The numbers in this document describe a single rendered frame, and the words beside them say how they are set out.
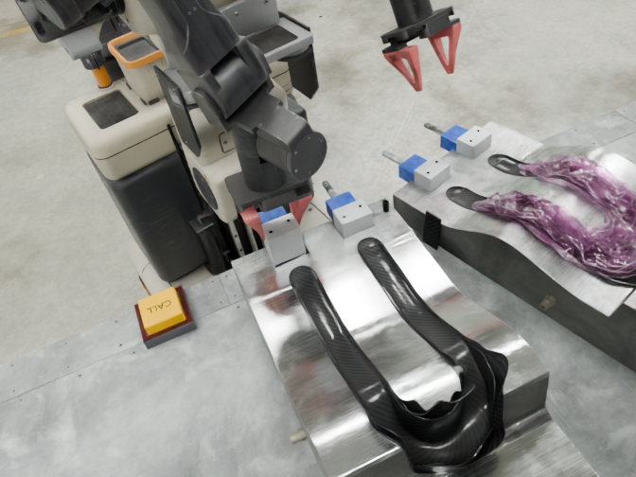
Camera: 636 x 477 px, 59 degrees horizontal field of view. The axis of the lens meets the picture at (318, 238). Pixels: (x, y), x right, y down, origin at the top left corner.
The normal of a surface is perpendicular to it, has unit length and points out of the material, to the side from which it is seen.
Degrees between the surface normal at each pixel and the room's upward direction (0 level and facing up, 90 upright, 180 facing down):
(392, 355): 29
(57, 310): 0
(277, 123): 14
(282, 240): 89
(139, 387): 0
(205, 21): 78
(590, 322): 90
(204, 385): 0
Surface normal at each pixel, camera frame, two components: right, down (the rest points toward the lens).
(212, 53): 0.62, 0.33
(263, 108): -0.29, -0.53
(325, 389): -0.31, -0.89
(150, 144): 0.57, 0.55
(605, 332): -0.75, 0.55
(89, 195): -0.14, -0.68
